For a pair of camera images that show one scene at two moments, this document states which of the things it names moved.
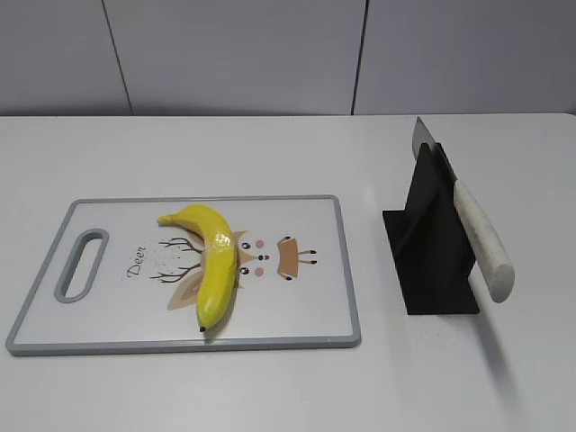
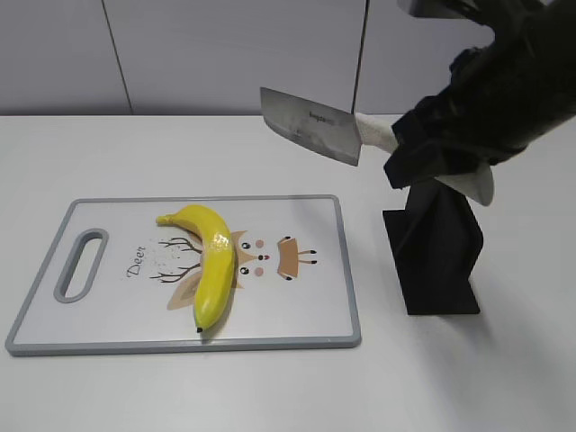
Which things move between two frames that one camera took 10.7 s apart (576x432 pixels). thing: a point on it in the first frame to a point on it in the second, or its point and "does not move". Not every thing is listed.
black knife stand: [431, 250] does not move
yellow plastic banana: [220, 259] does not move
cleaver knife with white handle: [488, 244] to [339, 135]
